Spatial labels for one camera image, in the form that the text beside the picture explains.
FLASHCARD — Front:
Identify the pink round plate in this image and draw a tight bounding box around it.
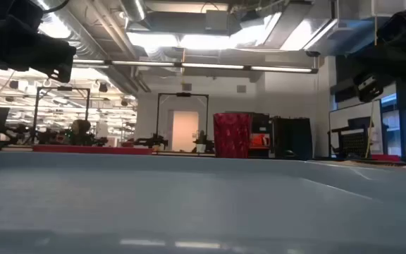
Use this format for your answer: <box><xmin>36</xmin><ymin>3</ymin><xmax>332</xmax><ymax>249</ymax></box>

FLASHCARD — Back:
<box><xmin>32</xmin><ymin>144</ymin><xmax>154</xmax><ymax>156</ymax></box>

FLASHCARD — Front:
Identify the black gantry frame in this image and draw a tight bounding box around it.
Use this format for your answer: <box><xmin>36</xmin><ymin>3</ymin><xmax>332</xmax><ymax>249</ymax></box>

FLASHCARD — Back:
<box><xmin>32</xmin><ymin>85</ymin><xmax>92</xmax><ymax>144</ymax></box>
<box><xmin>156</xmin><ymin>92</ymin><xmax>210</xmax><ymax>150</ymax></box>

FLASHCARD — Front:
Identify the red faceted plastic cup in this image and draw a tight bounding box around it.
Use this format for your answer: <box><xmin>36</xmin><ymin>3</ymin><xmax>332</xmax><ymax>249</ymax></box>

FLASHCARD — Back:
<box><xmin>212</xmin><ymin>112</ymin><xmax>253</xmax><ymax>159</ymax></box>

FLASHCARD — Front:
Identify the long ceiling tube light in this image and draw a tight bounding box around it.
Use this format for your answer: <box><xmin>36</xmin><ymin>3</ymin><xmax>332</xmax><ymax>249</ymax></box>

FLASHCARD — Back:
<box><xmin>72</xmin><ymin>59</ymin><xmax>319</xmax><ymax>75</ymax></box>

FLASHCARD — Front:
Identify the silver round air duct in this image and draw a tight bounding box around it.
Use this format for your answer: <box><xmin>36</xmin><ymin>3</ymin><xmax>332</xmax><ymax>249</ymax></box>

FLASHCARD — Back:
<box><xmin>119</xmin><ymin>0</ymin><xmax>148</xmax><ymax>23</ymax></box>

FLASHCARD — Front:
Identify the corrugated silver air duct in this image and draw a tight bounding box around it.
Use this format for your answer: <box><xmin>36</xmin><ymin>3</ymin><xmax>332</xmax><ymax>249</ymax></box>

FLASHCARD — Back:
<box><xmin>35</xmin><ymin>0</ymin><xmax>137</xmax><ymax>93</ymax></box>

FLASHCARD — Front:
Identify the white board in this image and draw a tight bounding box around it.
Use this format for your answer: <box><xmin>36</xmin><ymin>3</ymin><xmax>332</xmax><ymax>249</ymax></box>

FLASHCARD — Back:
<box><xmin>328</xmin><ymin>99</ymin><xmax>383</xmax><ymax>158</ymax></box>

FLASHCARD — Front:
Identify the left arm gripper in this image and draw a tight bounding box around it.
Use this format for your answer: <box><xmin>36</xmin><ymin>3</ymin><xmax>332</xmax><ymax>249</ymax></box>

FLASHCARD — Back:
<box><xmin>0</xmin><ymin>14</ymin><xmax>78</xmax><ymax>84</ymax></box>

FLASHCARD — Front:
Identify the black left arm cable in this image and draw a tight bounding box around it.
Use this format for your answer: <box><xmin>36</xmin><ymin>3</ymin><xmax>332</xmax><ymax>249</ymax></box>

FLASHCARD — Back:
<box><xmin>42</xmin><ymin>0</ymin><xmax>71</xmax><ymax>15</ymax></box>

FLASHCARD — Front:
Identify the pale door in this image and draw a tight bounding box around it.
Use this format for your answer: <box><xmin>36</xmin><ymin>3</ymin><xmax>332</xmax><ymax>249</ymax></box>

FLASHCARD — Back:
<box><xmin>171</xmin><ymin>110</ymin><xmax>200</xmax><ymax>153</ymax></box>

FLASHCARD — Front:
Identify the black cabinet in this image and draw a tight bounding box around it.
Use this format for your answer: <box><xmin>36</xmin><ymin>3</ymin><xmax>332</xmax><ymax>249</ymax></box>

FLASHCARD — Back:
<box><xmin>272</xmin><ymin>116</ymin><xmax>314</xmax><ymax>160</ymax></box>

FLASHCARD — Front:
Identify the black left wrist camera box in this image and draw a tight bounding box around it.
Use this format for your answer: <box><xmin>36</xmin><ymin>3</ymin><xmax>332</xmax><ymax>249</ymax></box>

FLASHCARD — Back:
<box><xmin>11</xmin><ymin>0</ymin><xmax>44</xmax><ymax>23</ymax></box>

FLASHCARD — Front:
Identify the person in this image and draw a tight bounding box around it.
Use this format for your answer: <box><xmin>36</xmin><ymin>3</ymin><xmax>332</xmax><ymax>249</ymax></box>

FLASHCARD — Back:
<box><xmin>69</xmin><ymin>119</ymin><xmax>92</xmax><ymax>146</ymax></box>

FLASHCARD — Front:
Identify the black cart with orange item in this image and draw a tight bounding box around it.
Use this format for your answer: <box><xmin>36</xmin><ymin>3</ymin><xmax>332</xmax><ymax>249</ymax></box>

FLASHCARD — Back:
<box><xmin>250</xmin><ymin>112</ymin><xmax>273</xmax><ymax>159</ymax></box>

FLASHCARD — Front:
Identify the red bin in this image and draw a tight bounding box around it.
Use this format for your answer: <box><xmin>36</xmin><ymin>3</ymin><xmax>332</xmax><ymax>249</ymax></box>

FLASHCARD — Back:
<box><xmin>369</xmin><ymin>153</ymin><xmax>402</xmax><ymax>163</ymax></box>

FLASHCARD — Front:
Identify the potted plant white pot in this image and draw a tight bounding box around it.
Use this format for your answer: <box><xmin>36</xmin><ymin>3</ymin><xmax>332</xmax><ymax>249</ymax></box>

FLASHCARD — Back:
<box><xmin>193</xmin><ymin>130</ymin><xmax>209</xmax><ymax>154</ymax></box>

